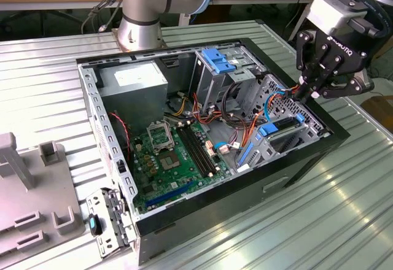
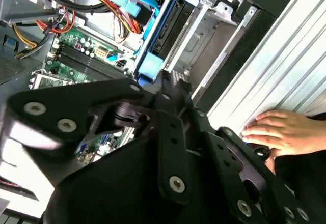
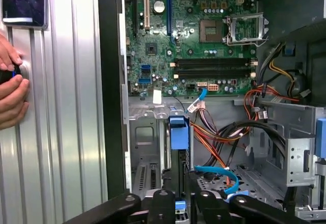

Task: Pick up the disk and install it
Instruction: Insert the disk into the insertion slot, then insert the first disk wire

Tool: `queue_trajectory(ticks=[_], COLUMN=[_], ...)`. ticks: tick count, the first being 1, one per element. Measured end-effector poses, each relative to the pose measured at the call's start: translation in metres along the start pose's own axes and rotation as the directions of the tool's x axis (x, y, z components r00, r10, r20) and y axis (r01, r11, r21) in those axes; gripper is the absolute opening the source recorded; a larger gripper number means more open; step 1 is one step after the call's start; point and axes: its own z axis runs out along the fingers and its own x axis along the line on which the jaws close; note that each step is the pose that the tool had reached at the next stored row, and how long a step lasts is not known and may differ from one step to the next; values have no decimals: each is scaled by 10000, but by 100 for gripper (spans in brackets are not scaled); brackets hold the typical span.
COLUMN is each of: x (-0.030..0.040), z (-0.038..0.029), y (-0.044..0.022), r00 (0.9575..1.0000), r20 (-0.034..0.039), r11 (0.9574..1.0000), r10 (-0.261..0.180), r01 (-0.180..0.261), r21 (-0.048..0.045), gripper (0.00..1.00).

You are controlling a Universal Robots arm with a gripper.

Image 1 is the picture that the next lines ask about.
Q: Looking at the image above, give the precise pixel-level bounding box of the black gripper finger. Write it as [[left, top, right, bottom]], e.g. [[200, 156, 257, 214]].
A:
[[295, 29, 322, 104], [311, 64, 375, 99]]

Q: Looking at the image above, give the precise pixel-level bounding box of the orange red disk power wire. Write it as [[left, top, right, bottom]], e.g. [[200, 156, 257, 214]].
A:
[[241, 84, 308, 150]]

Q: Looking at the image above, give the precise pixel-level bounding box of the blue disk data wire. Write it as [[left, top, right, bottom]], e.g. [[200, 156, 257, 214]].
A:
[[263, 85, 291, 122]]

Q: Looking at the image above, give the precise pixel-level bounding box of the hard disk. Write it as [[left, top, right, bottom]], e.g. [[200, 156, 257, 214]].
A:
[[236, 113, 305, 167]]

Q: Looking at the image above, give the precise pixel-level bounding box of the grey metal disk bay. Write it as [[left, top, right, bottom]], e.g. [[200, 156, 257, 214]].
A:
[[235, 72, 333, 172]]

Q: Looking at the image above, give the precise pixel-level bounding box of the brown cardboard box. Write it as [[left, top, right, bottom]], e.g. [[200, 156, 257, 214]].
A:
[[360, 95, 393, 129]]

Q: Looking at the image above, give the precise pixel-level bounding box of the blue plastic drive latch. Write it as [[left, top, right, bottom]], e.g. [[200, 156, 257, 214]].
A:
[[201, 48, 236, 75]]

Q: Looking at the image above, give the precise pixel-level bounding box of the grey optical drive cage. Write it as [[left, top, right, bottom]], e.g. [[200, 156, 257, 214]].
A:
[[189, 46, 262, 113]]

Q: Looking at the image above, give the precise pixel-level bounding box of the black RAM slot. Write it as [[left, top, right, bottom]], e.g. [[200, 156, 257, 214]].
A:
[[188, 125, 217, 172], [176, 128, 206, 176], [180, 127, 210, 175], [184, 126, 214, 174]]

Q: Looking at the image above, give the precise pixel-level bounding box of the black open PC case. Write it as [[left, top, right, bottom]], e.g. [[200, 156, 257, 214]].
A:
[[75, 36, 351, 266]]

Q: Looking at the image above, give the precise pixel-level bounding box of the metal socket cover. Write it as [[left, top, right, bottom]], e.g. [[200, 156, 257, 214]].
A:
[[146, 121, 173, 156]]

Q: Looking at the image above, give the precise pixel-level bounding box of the CPU socket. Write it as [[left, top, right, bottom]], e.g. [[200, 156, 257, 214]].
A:
[[158, 152, 181, 172]]

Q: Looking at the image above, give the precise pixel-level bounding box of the grey power supply unit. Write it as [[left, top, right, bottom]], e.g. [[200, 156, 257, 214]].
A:
[[97, 60, 169, 136]]

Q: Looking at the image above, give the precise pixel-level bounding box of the green motherboard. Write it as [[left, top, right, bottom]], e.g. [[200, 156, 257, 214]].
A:
[[130, 119, 233, 214]]

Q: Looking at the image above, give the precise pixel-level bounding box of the blue expansion slot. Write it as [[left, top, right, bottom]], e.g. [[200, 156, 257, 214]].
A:
[[144, 181, 195, 208]]

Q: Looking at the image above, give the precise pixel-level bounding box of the black case fan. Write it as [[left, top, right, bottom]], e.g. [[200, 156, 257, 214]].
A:
[[107, 110, 135, 176]]

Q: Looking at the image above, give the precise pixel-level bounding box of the blue black retainer latch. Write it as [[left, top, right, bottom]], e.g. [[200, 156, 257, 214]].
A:
[[87, 214, 103, 237]]

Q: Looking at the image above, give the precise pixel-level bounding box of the grey parts rack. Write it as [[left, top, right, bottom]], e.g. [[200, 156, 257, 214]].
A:
[[0, 131, 87, 257]]

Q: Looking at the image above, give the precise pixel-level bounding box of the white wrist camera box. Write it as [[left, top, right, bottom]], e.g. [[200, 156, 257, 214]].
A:
[[306, 0, 379, 39]]

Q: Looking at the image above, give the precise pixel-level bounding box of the red orange wire bundle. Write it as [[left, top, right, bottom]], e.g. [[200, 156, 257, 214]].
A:
[[192, 91, 224, 128]]

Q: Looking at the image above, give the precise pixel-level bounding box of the beige connector with blue wire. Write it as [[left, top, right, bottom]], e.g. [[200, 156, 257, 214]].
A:
[[214, 141, 230, 156]]

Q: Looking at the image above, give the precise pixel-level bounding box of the yellow black power wire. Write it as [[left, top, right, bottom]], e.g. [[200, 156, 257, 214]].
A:
[[165, 91, 190, 119]]

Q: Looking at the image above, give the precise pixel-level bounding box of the square brown base plate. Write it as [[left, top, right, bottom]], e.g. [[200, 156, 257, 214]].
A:
[[111, 27, 169, 53]]

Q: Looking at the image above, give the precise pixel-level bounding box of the red black fan wire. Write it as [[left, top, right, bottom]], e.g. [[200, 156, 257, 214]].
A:
[[109, 112, 133, 162]]

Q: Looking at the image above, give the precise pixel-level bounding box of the metal expansion bracket retainer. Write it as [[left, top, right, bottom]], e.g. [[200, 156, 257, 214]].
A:
[[85, 187, 138, 258]]

